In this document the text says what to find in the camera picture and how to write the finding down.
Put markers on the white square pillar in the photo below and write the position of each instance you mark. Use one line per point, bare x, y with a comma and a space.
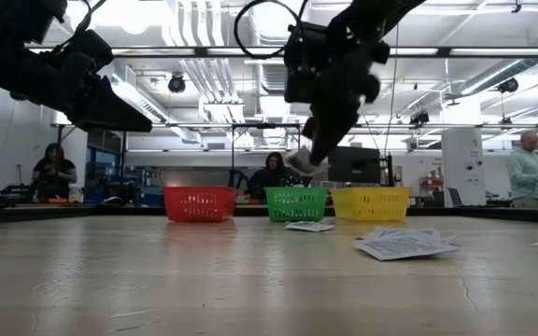
462, 163

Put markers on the green plastic basket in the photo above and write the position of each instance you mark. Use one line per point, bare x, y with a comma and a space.
295, 205

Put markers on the red plastic basket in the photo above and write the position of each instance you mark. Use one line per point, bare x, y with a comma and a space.
199, 205

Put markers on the person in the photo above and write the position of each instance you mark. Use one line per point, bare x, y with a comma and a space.
269, 179
528, 177
54, 172

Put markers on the black background rack frame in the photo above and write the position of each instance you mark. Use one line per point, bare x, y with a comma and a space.
232, 154

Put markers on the yellow plastic basket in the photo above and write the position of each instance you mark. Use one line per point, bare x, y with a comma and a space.
372, 203

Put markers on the black overhead light bar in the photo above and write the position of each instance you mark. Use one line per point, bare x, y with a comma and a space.
484, 51

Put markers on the black ceiling spotlight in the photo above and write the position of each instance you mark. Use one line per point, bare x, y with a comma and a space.
508, 85
176, 83

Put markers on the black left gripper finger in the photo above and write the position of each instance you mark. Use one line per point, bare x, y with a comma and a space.
115, 129
115, 109

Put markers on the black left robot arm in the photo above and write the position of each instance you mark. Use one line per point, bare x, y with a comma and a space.
7, 70

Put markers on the grey office chair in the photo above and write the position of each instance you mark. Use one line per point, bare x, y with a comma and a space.
455, 196

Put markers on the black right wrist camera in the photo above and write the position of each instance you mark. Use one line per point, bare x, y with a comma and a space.
372, 88

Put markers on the silver ventilation duct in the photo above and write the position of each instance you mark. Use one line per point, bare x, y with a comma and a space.
269, 79

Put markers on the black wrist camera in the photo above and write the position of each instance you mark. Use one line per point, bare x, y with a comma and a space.
372, 88
89, 49

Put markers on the black background robot arm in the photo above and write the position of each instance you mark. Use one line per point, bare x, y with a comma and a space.
238, 177
17, 191

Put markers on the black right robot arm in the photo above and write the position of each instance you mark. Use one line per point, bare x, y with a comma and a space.
372, 14

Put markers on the white bottle yellow label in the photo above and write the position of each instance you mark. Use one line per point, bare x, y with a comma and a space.
76, 195

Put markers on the large black computer monitor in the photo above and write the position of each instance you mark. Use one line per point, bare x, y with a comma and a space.
358, 168

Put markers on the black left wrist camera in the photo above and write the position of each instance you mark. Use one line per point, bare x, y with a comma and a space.
89, 49

